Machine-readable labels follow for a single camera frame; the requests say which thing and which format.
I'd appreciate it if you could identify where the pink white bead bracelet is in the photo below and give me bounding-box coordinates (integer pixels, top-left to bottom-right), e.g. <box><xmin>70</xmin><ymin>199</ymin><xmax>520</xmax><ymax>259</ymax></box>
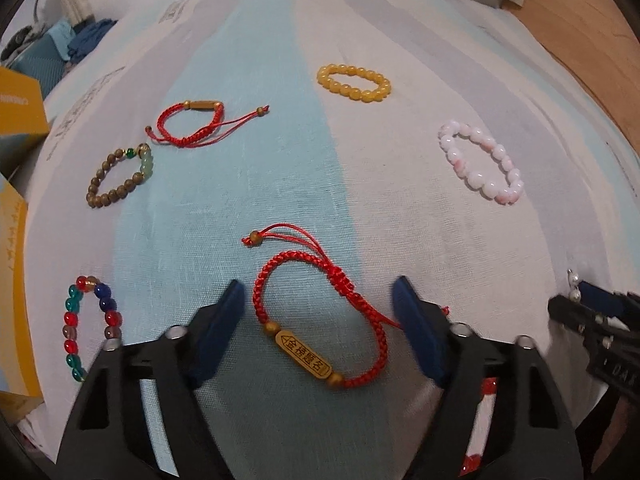
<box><xmin>438</xmin><ymin>119</ymin><xmax>526</xmax><ymax>206</ymax></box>

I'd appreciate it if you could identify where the red bead bracelet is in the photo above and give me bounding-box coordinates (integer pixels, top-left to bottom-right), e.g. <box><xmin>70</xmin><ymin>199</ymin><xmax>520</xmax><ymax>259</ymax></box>
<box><xmin>456</xmin><ymin>376</ymin><xmax>499</xmax><ymax>477</ymax></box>

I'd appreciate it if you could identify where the multicolour glass bead bracelet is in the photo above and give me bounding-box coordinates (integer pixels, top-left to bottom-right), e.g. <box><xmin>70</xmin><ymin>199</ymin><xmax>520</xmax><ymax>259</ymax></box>
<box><xmin>62</xmin><ymin>274</ymin><xmax>124</xmax><ymax>384</ymax></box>

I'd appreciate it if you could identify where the brown wooden bead bracelet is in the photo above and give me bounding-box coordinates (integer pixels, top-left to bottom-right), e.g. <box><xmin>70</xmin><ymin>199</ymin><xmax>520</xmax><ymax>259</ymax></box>
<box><xmin>86</xmin><ymin>143</ymin><xmax>155</xmax><ymax>209</ymax></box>

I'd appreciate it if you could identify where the red cord bracelet gold tube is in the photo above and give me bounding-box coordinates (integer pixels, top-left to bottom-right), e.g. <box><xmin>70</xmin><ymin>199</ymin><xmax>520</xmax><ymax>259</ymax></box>
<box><xmin>144</xmin><ymin>100</ymin><xmax>270</xmax><ymax>150</ymax></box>

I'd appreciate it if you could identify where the yellow bead bracelet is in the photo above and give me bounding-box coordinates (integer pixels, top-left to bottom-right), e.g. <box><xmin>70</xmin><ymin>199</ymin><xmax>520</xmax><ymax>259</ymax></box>
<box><xmin>316</xmin><ymin>63</ymin><xmax>393</xmax><ymax>104</ymax></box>

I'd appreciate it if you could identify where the person's right hand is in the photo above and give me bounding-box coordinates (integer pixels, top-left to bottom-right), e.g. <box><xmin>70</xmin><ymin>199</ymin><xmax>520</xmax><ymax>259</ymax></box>
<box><xmin>600</xmin><ymin>398</ymin><xmax>639</xmax><ymax>460</ymax></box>

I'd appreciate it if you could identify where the striped bed sheet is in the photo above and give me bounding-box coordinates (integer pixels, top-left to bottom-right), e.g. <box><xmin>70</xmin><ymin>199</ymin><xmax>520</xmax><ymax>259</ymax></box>
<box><xmin>22</xmin><ymin>0</ymin><xmax>639</xmax><ymax>457</ymax></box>

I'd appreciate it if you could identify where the yellow box lid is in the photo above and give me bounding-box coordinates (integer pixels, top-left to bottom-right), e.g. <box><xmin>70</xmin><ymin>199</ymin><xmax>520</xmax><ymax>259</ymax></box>
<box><xmin>0</xmin><ymin>65</ymin><xmax>51</xmax><ymax>176</ymax></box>

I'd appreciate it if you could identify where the dark blue cloth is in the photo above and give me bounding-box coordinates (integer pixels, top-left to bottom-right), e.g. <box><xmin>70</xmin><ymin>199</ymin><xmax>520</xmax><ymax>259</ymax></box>
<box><xmin>67</xmin><ymin>18</ymin><xmax>117</xmax><ymax>64</ymax></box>

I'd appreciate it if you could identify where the teal suitcase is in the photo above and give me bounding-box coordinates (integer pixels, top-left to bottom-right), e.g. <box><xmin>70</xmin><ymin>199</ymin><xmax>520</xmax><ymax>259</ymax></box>
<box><xmin>9</xmin><ymin>35</ymin><xmax>66</xmax><ymax>99</ymax></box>

